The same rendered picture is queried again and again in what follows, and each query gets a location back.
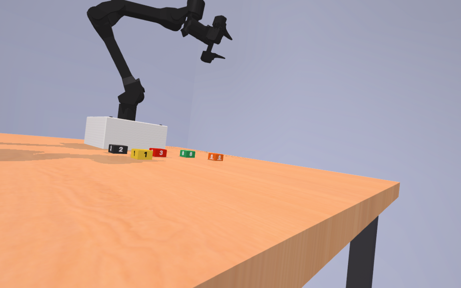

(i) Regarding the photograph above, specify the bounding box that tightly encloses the orange block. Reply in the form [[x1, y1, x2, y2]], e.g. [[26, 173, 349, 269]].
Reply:
[[208, 153, 224, 161]]

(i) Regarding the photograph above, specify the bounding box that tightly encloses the green block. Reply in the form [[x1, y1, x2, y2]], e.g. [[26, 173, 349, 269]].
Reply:
[[180, 150, 195, 158]]

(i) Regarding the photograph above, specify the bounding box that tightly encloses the red block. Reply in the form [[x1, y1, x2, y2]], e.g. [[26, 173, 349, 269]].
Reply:
[[149, 148, 167, 157]]

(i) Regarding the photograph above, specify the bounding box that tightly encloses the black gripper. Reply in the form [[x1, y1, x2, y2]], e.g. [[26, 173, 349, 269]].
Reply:
[[197, 15, 232, 63]]

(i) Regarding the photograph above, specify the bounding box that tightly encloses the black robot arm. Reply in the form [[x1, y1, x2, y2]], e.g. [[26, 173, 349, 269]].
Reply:
[[87, 0, 224, 121]]

